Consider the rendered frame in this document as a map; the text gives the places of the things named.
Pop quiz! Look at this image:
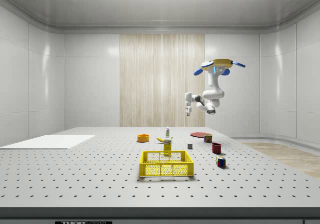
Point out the white board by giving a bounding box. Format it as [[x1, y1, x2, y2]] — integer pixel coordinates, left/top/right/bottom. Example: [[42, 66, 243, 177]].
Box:
[[0, 135, 96, 150]]

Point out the yellow basket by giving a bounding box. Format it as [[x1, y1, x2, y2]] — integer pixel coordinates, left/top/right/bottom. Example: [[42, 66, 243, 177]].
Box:
[[139, 150, 195, 178]]

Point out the red mug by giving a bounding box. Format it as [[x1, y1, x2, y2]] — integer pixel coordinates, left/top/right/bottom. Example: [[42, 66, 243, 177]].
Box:
[[211, 142, 223, 155]]

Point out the yellow white carton box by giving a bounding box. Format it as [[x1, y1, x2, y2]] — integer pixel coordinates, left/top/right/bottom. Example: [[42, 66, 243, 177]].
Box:
[[163, 138, 172, 157]]

